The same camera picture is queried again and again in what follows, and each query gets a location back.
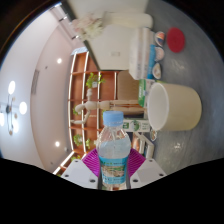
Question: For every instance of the flat round red coaster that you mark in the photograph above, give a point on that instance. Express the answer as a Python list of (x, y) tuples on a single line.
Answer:
[(175, 40)]

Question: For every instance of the wooden artist mannequin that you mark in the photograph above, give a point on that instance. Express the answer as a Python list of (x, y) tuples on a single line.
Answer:
[(90, 106)]

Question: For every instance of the tall green white carton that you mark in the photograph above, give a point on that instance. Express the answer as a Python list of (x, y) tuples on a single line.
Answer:
[(136, 125)]

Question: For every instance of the clear water bottle blue cap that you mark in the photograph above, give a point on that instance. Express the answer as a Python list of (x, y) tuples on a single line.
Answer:
[(113, 146)]

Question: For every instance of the white book stack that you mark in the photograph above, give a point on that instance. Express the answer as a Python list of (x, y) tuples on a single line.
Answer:
[(141, 53)]

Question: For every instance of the orange wooden shelf unit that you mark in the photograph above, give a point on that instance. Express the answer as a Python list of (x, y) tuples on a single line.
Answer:
[(76, 83)]

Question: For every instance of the cream ceramic mug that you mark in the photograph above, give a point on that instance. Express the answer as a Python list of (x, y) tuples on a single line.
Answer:
[(180, 106)]

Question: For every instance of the white wall switch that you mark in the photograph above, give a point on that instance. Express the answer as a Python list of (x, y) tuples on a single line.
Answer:
[(115, 53)]

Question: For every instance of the recessed ceiling light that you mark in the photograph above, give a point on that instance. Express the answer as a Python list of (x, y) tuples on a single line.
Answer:
[(59, 60), (57, 144)]

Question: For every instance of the small painted round ornament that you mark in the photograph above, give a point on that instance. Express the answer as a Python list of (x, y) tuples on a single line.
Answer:
[(156, 70), (159, 54), (153, 135), (160, 37)]

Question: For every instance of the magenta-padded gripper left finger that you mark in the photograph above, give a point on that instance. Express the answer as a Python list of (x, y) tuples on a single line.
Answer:
[(76, 171)]

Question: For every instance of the tan upholstered chair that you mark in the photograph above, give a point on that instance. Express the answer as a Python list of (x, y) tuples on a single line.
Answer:
[(128, 86)]

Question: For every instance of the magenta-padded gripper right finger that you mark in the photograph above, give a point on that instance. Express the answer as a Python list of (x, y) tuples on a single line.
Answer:
[(147, 171)]

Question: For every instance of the black branched ceiling lamp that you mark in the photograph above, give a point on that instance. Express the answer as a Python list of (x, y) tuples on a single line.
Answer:
[(9, 108)]

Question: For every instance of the green white box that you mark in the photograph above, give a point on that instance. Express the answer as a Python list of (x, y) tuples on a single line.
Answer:
[(142, 91)]

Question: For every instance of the ceiling air vent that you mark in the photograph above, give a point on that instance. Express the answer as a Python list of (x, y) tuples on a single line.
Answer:
[(35, 81)]

